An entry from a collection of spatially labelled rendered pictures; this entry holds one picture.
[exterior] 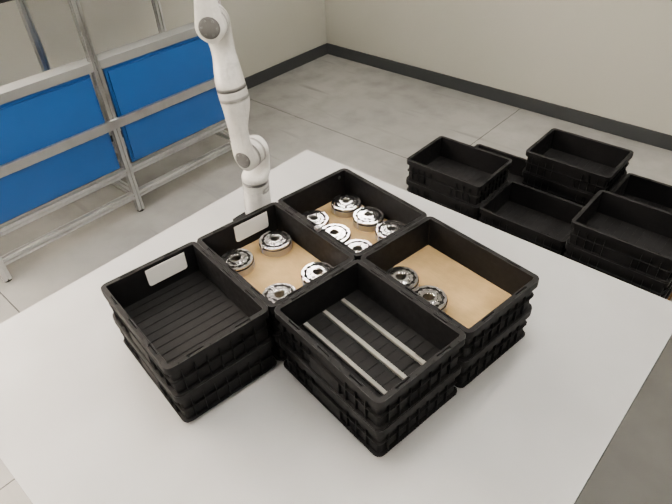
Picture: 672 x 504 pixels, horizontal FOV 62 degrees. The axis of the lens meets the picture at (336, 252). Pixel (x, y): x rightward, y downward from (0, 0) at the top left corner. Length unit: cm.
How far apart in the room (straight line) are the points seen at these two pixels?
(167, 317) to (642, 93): 349
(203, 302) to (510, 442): 91
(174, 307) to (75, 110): 181
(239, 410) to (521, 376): 77
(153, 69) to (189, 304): 202
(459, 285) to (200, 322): 74
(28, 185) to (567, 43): 348
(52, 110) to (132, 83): 46
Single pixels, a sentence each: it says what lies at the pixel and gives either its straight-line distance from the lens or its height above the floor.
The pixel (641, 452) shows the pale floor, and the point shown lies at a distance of 250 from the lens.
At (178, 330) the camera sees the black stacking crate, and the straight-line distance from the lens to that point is 162.
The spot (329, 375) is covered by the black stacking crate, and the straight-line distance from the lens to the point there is 139.
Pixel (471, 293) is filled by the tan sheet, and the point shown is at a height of 83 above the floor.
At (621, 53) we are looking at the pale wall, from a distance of 431.
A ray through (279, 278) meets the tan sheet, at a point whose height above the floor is 83.
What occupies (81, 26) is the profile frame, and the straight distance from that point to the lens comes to 324.
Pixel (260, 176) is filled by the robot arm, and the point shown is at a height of 96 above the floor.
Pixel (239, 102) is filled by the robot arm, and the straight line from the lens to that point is 179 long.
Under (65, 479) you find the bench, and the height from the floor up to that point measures 70.
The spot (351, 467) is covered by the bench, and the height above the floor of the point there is 70.
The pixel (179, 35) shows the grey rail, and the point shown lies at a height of 92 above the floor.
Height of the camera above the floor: 196
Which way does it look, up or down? 39 degrees down
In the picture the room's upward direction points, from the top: 3 degrees counter-clockwise
